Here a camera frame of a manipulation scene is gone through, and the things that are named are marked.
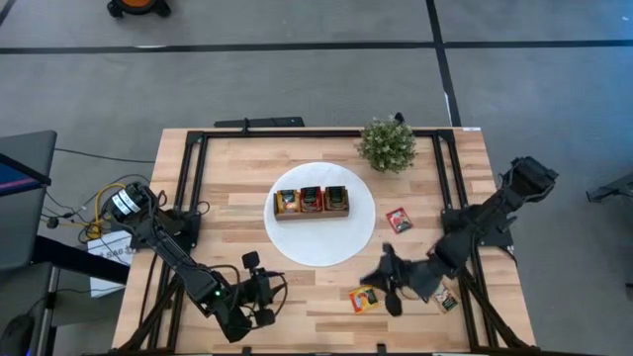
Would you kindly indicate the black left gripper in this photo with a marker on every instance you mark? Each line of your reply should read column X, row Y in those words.
column 257, row 292

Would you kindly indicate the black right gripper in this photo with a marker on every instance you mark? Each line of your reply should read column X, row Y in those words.
column 405, row 277

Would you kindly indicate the wooden tea organizer box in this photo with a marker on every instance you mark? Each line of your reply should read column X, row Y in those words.
column 311, row 214

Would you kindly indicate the yellow tea packet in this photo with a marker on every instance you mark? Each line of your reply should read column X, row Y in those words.
column 288, row 201

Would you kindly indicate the beige tea packet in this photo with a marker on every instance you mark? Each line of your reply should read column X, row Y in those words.
column 446, row 299
column 336, row 198

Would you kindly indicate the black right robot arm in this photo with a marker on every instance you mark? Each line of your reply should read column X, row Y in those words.
column 484, row 222

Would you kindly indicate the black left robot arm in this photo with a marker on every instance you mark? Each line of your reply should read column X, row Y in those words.
column 183, row 267

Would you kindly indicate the black table edge clamp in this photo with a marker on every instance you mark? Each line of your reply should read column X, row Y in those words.
column 381, row 349
column 245, row 350

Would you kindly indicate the white round woven placemat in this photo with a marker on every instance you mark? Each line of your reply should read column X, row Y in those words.
column 321, row 242

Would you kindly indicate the artificial green plant black pot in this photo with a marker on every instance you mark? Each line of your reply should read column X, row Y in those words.
column 388, row 146

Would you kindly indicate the white printed sheet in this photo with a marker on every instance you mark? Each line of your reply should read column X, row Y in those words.
column 106, row 252

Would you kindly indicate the black flat base bar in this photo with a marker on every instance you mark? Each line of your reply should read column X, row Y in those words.
column 262, row 122

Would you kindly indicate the white corner sticker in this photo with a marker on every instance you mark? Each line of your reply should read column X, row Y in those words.
column 471, row 129

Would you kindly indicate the black desk beam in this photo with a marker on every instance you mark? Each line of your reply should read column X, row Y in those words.
column 79, row 259

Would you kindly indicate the grey side table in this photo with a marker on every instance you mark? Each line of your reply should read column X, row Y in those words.
column 25, row 296

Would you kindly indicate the grey stand leg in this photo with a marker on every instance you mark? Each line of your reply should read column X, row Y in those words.
column 613, row 189

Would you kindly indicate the dark monitor blue screen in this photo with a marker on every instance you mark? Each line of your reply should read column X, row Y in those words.
column 15, row 180

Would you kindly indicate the grey desk panel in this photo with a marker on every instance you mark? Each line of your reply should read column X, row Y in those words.
column 29, row 148

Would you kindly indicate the orange black shop vacuum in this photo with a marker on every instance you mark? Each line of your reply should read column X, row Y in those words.
column 138, row 5

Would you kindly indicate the black aluminium table frame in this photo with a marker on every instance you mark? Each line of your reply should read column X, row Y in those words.
column 321, row 133

